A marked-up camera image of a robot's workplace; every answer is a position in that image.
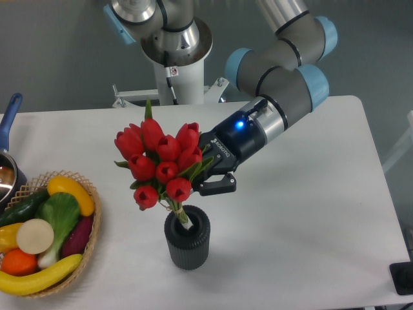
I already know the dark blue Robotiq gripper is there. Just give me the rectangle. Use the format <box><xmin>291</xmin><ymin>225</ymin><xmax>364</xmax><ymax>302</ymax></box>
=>
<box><xmin>192</xmin><ymin>95</ymin><xmax>288</xmax><ymax>196</ymax></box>

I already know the red tulip bouquet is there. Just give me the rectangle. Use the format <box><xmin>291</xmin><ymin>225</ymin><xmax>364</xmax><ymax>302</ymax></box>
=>
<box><xmin>114</xmin><ymin>100</ymin><xmax>213</xmax><ymax>231</ymax></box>

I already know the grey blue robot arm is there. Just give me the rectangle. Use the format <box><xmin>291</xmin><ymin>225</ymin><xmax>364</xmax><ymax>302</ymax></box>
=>
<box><xmin>103</xmin><ymin>1</ymin><xmax>337</xmax><ymax>196</ymax></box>

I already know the dark grey ribbed vase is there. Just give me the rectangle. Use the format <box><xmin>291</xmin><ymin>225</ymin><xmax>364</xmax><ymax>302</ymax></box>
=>
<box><xmin>164</xmin><ymin>205</ymin><xmax>211</xmax><ymax>270</ymax></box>

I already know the purple sweet potato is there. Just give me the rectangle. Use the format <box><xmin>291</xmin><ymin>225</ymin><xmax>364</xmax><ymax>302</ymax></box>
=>
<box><xmin>61</xmin><ymin>216</ymin><xmax>94</xmax><ymax>258</ymax></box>

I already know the green bok choy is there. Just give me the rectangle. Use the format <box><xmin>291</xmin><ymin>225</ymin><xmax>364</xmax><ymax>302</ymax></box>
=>
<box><xmin>35</xmin><ymin>192</ymin><xmax>80</xmax><ymax>269</ymax></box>

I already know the yellow squash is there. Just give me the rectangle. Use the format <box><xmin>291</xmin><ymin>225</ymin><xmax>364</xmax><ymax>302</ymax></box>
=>
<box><xmin>46</xmin><ymin>175</ymin><xmax>95</xmax><ymax>217</ymax></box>

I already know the woven wicker basket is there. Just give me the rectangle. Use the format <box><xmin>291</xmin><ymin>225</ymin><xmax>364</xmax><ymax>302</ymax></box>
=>
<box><xmin>1</xmin><ymin>170</ymin><xmax>101</xmax><ymax>298</ymax></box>

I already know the black device at table edge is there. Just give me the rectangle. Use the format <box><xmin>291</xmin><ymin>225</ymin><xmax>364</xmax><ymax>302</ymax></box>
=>
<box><xmin>389</xmin><ymin>262</ymin><xmax>412</xmax><ymax>296</ymax></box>

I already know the white round radish slice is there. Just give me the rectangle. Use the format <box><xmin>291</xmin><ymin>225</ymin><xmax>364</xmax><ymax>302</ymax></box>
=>
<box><xmin>16</xmin><ymin>218</ymin><xmax>54</xmax><ymax>254</ymax></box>

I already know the dark green cucumber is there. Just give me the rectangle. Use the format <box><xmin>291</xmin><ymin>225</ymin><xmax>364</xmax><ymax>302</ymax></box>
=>
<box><xmin>1</xmin><ymin>189</ymin><xmax>50</xmax><ymax>227</ymax></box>

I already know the yellow bell pepper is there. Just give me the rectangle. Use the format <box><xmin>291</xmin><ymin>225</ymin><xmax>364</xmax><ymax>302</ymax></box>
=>
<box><xmin>0</xmin><ymin>223</ymin><xmax>23</xmax><ymax>253</ymax></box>

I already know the orange fruit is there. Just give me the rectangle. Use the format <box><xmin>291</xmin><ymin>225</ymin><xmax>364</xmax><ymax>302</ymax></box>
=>
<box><xmin>1</xmin><ymin>249</ymin><xmax>37</xmax><ymax>276</ymax></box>

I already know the yellow banana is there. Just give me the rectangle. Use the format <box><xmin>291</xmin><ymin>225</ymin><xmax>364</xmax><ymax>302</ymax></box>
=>
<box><xmin>1</xmin><ymin>254</ymin><xmax>83</xmax><ymax>296</ymax></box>

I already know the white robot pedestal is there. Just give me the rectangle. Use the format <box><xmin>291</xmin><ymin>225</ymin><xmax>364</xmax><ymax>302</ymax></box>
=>
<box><xmin>112</xmin><ymin>17</ymin><xmax>229</xmax><ymax>108</ymax></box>

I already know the black pedestal cable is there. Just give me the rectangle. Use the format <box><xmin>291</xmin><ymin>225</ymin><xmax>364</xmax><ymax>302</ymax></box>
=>
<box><xmin>163</xmin><ymin>50</ymin><xmax>179</xmax><ymax>106</ymax></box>

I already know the white frame at right edge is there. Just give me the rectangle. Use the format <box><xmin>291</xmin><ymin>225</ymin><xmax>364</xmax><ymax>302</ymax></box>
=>
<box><xmin>382</xmin><ymin>111</ymin><xmax>413</xmax><ymax>174</ymax></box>

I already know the blue handled saucepan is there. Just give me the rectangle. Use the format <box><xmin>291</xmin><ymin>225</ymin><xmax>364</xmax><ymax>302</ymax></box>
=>
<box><xmin>1</xmin><ymin>93</ymin><xmax>27</xmax><ymax>214</ymax></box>

